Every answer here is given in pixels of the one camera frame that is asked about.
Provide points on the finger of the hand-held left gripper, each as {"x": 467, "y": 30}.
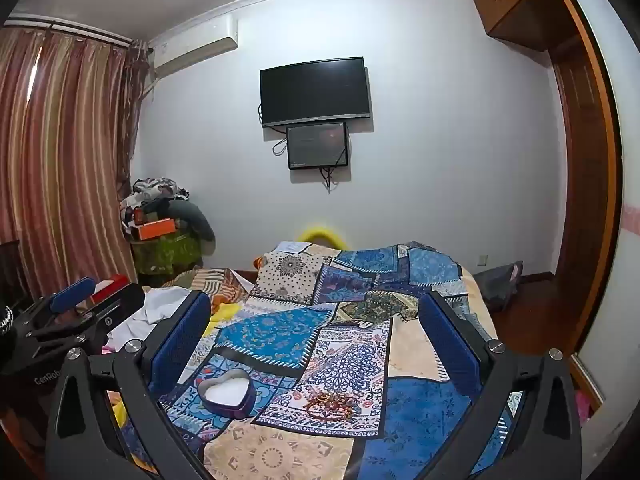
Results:
{"x": 122, "y": 305}
{"x": 74, "y": 294}

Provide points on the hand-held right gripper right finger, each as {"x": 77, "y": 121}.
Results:
{"x": 450, "y": 345}

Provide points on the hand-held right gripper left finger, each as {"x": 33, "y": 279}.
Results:
{"x": 180, "y": 340}

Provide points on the heart-shaped jewelry box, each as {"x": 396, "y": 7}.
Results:
{"x": 225, "y": 392}

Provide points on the red box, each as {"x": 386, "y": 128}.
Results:
{"x": 111, "y": 281}

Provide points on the white cloth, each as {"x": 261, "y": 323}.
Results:
{"x": 150, "y": 315}

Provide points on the yellow cloth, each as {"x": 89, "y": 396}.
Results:
{"x": 225, "y": 312}

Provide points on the green patterned cloth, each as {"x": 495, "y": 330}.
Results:
{"x": 167, "y": 255}

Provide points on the black chair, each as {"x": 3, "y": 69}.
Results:
{"x": 10, "y": 270}

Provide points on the orange striped bedsheet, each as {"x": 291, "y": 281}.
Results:
{"x": 220, "y": 282}

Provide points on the dark bag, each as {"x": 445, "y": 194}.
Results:
{"x": 500, "y": 285}

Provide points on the orange box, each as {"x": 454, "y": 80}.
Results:
{"x": 156, "y": 229}

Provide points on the blue patchwork blanket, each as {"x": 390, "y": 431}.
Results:
{"x": 350, "y": 320}

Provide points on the dark grey pillow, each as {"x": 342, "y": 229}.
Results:
{"x": 197, "y": 220}

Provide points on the pile of clothes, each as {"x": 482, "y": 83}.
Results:
{"x": 150, "y": 195}

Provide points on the striped brown curtain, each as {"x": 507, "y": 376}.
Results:
{"x": 65, "y": 160}

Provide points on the brown wooden wardrobe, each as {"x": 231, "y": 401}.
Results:
{"x": 585, "y": 160}

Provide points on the white air conditioner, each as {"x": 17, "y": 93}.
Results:
{"x": 195, "y": 42}

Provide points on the small black wall monitor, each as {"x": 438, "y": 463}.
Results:
{"x": 317, "y": 145}

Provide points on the curtain rail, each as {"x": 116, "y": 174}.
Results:
{"x": 70, "y": 27}

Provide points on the black wall television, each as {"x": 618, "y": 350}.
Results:
{"x": 315, "y": 91}

